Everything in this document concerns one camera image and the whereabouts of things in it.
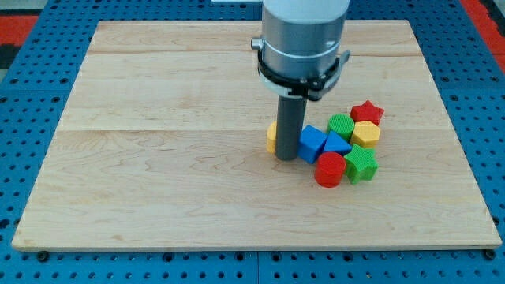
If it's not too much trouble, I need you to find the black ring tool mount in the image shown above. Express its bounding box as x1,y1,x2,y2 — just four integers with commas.
257,50,350,101

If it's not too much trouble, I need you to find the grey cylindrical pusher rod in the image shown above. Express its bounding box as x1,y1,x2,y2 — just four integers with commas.
275,96,306,160

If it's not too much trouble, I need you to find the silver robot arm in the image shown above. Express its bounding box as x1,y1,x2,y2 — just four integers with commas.
251,0,350,161

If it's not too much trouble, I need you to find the blue cube block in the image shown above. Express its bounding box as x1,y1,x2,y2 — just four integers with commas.
297,125,327,164

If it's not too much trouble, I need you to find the yellow block behind rod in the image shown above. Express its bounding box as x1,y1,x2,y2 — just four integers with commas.
266,121,277,153

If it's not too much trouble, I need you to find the green cylinder block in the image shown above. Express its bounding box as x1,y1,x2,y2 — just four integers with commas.
327,114,355,141

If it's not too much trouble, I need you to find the blue triangle block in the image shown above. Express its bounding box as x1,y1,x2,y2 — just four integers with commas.
323,131,352,156

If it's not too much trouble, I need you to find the red star block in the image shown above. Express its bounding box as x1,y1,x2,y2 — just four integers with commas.
350,100,384,126

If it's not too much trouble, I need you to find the yellow hexagon block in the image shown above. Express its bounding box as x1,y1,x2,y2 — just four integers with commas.
350,121,381,148

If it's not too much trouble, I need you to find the red cylinder block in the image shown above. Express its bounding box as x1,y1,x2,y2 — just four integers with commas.
314,151,346,188

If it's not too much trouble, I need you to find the green star block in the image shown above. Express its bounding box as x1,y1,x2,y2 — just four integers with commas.
344,144,379,185

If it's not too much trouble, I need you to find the wooden board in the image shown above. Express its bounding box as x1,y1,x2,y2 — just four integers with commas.
12,21,502,252

